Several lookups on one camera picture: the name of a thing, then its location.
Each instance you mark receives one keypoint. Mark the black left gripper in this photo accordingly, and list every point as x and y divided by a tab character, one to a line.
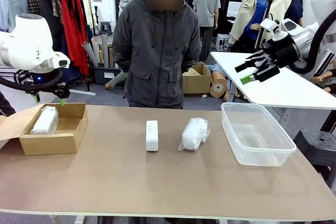
47	87

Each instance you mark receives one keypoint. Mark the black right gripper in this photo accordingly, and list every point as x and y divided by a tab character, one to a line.
283	52

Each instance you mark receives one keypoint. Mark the long bubble-wrapped clock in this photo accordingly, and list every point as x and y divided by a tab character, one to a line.
44	121

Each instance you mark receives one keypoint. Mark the loosely bubble-wrapped clock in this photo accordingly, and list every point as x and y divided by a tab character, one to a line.
194	134

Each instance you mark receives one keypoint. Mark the unwrapped white clock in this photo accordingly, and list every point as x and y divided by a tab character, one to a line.
152	136

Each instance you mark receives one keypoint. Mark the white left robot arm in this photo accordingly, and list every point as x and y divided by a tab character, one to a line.
29	43

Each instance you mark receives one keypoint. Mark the metal bar on floor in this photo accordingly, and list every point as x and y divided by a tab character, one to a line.
81	92

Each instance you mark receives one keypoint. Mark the white table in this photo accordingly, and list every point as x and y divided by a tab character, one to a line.
283	93

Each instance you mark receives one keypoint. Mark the white computer case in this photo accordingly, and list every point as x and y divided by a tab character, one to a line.
222	42

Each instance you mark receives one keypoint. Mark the open cardboard box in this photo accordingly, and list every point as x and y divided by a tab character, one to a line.
50	141

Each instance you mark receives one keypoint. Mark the brown paper roll spool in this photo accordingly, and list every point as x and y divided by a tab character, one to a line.
218	86

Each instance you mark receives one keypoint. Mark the mannequin beige coat blue shirt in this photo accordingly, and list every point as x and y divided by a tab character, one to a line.
246	14

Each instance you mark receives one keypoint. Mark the grey paper tube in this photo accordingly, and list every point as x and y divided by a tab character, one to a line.
90	54
105	51

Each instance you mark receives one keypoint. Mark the dark grey storage bin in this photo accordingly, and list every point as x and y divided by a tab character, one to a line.
103	74

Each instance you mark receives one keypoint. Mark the white monitor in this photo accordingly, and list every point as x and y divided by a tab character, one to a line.
233	9

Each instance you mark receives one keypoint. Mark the cardboard box on floor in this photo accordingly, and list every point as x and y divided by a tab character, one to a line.
197	82

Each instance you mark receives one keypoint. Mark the lying mannequin green sleeve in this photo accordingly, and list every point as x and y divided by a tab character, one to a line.
116	79

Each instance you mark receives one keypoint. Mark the mannequin beige vest navy top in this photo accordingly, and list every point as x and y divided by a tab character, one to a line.
291	3

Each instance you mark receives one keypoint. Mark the person in grey t-shirt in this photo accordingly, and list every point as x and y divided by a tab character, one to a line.
207	6

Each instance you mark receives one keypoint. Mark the clear plastic container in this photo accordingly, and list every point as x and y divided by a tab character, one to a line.
260	153

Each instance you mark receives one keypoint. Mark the small grey stool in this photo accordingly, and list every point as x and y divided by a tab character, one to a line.
106	27

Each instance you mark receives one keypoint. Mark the black plastic stool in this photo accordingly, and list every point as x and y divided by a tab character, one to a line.
317	145

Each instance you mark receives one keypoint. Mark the light blue garment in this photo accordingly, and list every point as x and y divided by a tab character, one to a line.
10	1

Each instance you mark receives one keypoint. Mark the person in grey jacket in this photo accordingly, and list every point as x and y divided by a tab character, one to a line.
157	51

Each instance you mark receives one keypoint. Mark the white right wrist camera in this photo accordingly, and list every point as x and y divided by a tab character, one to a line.
271	26

